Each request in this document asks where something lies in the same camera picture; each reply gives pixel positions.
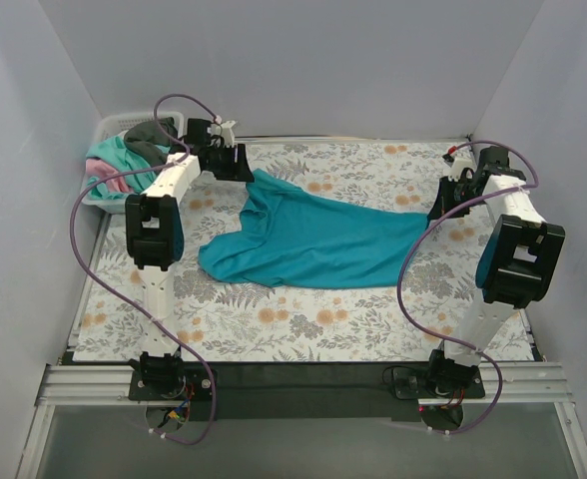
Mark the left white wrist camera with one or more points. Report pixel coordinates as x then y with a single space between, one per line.
222 134

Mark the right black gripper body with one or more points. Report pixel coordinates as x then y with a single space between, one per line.
446 198

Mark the pink shirt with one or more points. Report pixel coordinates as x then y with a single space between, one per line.
97 168

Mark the dark grey shirt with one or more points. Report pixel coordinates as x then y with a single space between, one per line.
150 140

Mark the teal t shirt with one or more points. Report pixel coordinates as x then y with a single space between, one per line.
289 237

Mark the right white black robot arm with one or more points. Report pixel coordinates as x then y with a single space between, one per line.
514 270

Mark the aluminium frame rail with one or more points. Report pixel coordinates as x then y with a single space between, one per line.
523 382

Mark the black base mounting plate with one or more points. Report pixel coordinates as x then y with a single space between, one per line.
295 390

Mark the mint green shirt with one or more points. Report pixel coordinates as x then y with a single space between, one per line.
114 152

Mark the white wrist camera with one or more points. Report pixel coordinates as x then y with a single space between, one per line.
222 134
457 167

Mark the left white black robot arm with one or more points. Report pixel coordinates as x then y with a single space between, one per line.
155 240

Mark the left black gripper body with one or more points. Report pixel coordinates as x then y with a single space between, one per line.
232 161

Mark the floral patterned table mat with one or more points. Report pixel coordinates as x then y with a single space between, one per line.
222 321

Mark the white plastic laundry basket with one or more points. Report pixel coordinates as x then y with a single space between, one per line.
116 125

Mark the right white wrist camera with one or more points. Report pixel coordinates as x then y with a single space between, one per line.
457 167

